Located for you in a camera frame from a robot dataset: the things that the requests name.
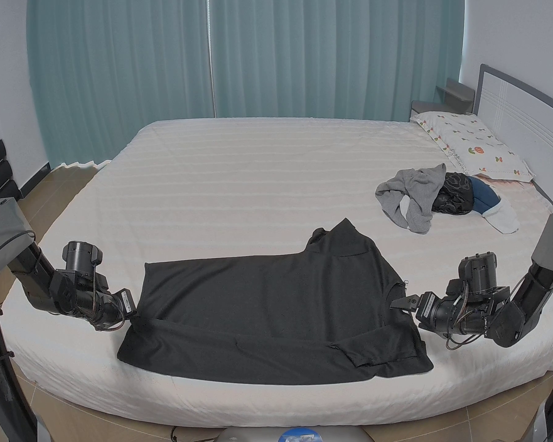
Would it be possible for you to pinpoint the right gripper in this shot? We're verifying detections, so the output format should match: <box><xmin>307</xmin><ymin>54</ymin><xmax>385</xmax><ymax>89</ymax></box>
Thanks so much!
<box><xmin>416</xmin><ymin>292</ymin><xmax>462</xmax><ymax>339</ymax></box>

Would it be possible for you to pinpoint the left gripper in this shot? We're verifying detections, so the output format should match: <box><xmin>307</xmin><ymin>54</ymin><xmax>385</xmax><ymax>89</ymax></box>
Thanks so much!
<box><xmin>92</xmin><ymin>288</ymin><xmax>137</xmax><ymax>332</ymax></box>

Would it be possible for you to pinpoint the black T-shirt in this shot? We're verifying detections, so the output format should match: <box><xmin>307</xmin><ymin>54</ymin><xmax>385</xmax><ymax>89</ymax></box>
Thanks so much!
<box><xmin>116</xmin><ymin>218</ymin><xmax>435</xmax><ymax>385</ymax></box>

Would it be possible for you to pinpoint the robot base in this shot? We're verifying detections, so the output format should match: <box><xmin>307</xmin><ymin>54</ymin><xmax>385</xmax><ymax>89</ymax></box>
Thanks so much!
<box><xmin>217</xmin><ymin>426</ymin><xmax>365</xmax><ymax>442</ymax></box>

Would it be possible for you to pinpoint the bed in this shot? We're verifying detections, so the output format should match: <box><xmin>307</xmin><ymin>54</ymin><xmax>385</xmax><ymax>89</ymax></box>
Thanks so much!
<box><xmin>0</xmin><ymin>64</ymin><xmax>553</xmax><ymax>429</ymax></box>

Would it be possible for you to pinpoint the black patterned garment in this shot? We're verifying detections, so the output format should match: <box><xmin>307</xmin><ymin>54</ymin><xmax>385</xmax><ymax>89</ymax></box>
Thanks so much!
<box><xmin>431</xmin><ymin>172</ymin><xmax>474</xmax><ymax>216</ymax></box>

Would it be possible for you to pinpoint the dark blue garment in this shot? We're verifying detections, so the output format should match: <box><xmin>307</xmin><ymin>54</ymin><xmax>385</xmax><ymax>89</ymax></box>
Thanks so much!
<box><xmin>468</xmin><ymin>176</ymin><xmax>503</xmax><ymax>215</ymax></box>

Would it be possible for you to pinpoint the grey garment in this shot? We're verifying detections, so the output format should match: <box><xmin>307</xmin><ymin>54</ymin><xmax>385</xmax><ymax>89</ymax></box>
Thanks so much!
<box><xmin>375</xmin><ymin>163</ymin><xmax>448</xmax><ymax>235</ymax></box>

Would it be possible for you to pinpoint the white printed pillow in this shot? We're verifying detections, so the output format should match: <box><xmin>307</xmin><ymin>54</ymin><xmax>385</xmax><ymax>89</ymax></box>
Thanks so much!
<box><xmin>410</xmin><ymin>111</ymin><xmax>535</xmax><ymax>182</ymax></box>

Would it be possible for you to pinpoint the grey bedside table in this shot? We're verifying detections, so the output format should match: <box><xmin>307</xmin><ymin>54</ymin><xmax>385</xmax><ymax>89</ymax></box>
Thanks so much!
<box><xmin>410</xmin><ymin>78</ymin><xmax>475</xmax><ymax>115</ymax></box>

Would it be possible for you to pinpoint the blue-green curtain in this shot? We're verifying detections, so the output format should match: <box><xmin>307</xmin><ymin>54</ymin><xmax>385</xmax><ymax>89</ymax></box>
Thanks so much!
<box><xmin>207</xmin><ymin>0</ymin><xmax>466</xmax><ymax>121</ymax></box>
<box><xmin>25</xmin><ymin>0</ymin><xmax>213</xmax><ymax>167</ymax></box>

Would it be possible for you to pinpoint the black cable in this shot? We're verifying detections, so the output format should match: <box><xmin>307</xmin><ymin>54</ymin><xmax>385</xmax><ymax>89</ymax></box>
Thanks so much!
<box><xmin>170</xmin><ymin>425</ymin><xmax>222</xmax><ymax>442</ymax></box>
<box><xmin>0</xmin><ymin>230</ymin><xmax>37</xmax><ymax>270</ymax></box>

